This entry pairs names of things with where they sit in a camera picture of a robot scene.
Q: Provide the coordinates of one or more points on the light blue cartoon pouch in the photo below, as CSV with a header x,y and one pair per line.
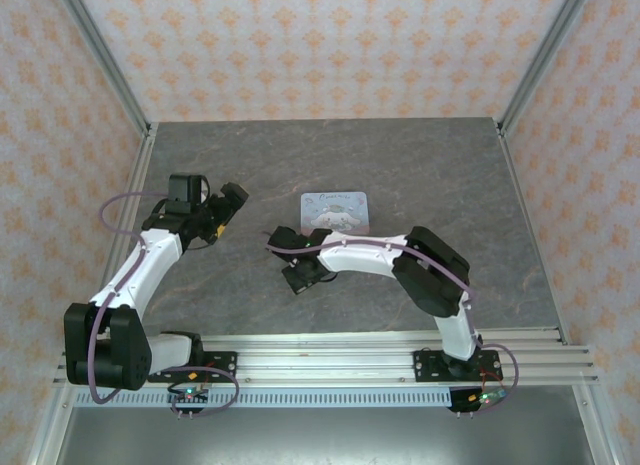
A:
x,y
340,207

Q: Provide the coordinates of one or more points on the aluminium frame post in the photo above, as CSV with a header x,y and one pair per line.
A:
x,y
102,50
547,50

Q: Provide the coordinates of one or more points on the left aluminium side rail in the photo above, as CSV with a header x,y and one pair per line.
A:
x,y
142,160

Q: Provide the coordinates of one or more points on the left controller board with LEDs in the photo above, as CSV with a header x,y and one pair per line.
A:
x,y
189,396

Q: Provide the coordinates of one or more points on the left aluminium frame post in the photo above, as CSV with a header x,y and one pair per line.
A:
x,y
102,50

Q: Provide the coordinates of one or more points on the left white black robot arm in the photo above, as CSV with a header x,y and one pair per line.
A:
x,y
155,255

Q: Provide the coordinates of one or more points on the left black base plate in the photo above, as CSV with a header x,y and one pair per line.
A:
x,y
222,362

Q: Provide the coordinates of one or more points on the aluminium side rail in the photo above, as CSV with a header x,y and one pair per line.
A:
x,y
531,235
142,160

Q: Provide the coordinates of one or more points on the aluminium mounting beam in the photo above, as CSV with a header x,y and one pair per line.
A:
x,y
325,370

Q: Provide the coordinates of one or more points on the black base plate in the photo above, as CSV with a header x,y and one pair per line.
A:
x,y
222,362
425,365

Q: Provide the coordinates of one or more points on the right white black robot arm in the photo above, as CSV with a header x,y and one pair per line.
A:
x,y
360,260

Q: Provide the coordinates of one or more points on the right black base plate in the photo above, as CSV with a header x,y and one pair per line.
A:
x,y
425,365

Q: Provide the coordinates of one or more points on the right controller board with LEDs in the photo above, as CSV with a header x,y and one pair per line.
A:
x,y
487,397

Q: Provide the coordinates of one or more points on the controller board with leds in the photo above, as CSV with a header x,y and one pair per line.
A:
x,y
487,397
189,396

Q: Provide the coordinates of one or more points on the right aluminium side rail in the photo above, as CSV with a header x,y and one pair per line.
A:
x,y
531,235

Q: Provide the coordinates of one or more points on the aluminium table edge rail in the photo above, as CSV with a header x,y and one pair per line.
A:
x,y
325,339

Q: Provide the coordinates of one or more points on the right aluminium frame post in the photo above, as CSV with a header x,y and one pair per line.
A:
x,y
547,50

